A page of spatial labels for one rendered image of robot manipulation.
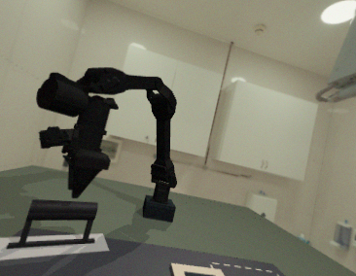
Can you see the beige square tile with dark centre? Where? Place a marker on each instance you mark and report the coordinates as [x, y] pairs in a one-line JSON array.
[[190, 270]]

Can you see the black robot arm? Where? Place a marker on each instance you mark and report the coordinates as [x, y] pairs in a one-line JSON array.
[[66, 97]]

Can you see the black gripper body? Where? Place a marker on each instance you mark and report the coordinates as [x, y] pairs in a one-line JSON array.
[[88, 153]]

